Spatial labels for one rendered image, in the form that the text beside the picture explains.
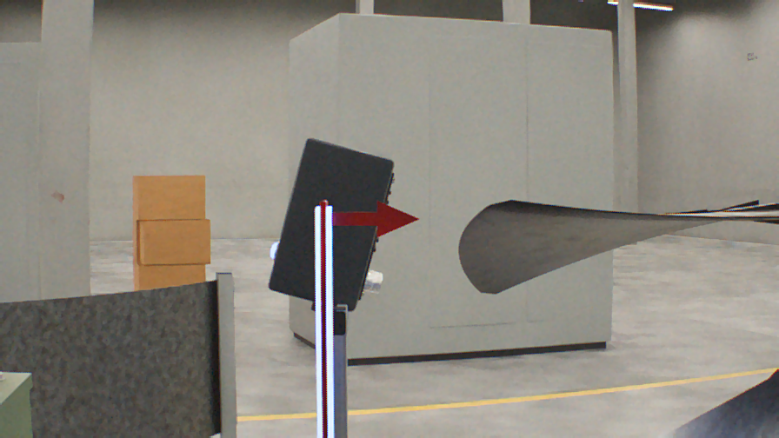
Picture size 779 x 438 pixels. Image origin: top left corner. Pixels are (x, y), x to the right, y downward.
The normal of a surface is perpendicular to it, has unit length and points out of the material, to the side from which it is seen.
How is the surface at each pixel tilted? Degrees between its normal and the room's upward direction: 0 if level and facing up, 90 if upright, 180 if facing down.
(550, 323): 90
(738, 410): 55
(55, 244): 90
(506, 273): 154
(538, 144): 90
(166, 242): 90
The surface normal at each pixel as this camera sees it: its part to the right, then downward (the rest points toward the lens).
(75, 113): 0.32, 0.04
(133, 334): 0.85, 0.02
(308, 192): 0.02, 0.04
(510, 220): -0.02, 0.98
